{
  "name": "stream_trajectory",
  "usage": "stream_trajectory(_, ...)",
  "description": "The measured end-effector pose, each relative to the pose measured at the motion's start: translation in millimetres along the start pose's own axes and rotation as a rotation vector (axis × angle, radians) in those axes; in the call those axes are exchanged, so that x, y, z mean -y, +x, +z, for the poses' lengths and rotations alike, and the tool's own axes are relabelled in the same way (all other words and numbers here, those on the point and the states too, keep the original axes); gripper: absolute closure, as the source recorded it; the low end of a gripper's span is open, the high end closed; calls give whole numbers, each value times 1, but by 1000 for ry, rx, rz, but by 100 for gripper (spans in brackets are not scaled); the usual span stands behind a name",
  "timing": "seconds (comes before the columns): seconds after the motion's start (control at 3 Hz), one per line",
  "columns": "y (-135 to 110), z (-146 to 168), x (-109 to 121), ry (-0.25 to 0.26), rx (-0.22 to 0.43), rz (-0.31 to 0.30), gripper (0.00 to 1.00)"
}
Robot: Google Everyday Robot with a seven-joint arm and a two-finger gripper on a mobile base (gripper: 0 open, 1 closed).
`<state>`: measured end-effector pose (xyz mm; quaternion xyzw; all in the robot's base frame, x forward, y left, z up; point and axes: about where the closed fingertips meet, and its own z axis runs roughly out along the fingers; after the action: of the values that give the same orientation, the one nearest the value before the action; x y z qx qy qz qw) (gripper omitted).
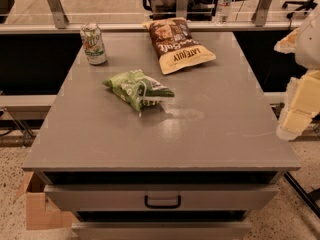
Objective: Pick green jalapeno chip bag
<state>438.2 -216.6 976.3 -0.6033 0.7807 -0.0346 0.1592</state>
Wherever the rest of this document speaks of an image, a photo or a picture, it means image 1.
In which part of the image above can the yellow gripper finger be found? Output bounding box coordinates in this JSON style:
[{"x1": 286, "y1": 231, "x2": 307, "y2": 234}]
[
  {"x1": 276, "y1": 70, "x2": 320, "y2": 141},
  {"x1": 274, "y1": 28, "x2": 299, "y2": 54}
]

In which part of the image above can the grey railing post left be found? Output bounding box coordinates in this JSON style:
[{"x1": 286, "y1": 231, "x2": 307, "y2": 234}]
[{"x1": 47, "y1": 0, "x2": 69, "y2": 29}]

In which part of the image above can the black office chair right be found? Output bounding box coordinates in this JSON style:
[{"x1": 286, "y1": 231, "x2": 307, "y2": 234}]
[{"x1": 281, "y1": 0, "x2": 320, "y2": 20}]

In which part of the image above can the upper grey drawer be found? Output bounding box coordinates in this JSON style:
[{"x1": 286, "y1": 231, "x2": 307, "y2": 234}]
[{"x1": 45, "y1": 184, "x2": 278, "y2": 211}]

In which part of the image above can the grey railing post right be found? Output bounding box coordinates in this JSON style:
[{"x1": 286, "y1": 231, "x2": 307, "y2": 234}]
[{"x1": 251, "y1": 0, "x2": 272, "y2": 27}]

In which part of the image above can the lower grey drawer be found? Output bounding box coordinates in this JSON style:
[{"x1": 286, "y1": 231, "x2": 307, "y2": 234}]
[{"x1": 72, "y1": 222, "x2": 252, "y2": 240}]

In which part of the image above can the grey drawer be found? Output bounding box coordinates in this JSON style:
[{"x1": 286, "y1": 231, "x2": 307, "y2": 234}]
[
  {"x1": 45, "y1": 184, "x2": 278, "y2": 211},
  {"x1": 72, "y1": 222, "x2": 252, "y2": 240}
]

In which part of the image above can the green jalapeno chip bag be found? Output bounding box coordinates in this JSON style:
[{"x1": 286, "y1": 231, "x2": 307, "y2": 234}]
[{"x1": 103, "y1": 69, "x2": 175, "y2": 113}]

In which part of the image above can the brown cardboard box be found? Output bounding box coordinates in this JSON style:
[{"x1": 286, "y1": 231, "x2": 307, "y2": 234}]
[{"x1": 14, "y1": 172, "x2": 78, "y2": 230}]

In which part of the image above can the grey railing post middle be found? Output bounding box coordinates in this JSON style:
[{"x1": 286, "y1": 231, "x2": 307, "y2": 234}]
[{"x1": 176, "y1": 0, "x2": 188, "y2": 18}]

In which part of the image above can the white green soda can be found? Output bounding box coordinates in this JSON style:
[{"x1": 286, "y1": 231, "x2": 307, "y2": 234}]
[{"x1": 80, "y1": 23, "x2": 107, "y2": 65}]

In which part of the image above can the grey railing post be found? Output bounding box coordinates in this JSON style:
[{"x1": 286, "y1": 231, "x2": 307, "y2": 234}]
[
  {"x1": 47, "y1": 0, "x2": 69, "y2": 29},
  {"x1": 251, "y1": 0, "x2": 272, "y2": 27},
  {"x1": 176, "y1": 0, "x2": 188, "y2": 18}
]

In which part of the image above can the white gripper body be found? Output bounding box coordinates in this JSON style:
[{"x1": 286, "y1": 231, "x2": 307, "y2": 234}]
[{"x1": 295, "y1": 6, "x2": 320, "y2": 70}]

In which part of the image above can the clear plastic water bottle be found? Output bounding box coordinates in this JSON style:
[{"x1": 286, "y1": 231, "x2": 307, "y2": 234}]
[{"x1": 215, "y1": 0, "x2": 232, "y2": 25}]

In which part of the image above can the black drawer handle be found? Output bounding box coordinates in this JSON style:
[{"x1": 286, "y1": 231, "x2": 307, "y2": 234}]
[{"x1": 144, "y1": 195, "x2": 182, "y2": 209}]

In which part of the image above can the grey drawer cabinet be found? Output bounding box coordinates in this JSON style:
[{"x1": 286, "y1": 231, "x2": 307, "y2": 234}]
[{"x1": 21, "y1": 31, "x2": 302, "y2": 240}]

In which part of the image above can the brown yellow chip bag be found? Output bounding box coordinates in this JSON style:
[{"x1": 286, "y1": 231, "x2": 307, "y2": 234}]
[{"x1": 143, "y1": 17, "x2": 216, "y2": 75}]

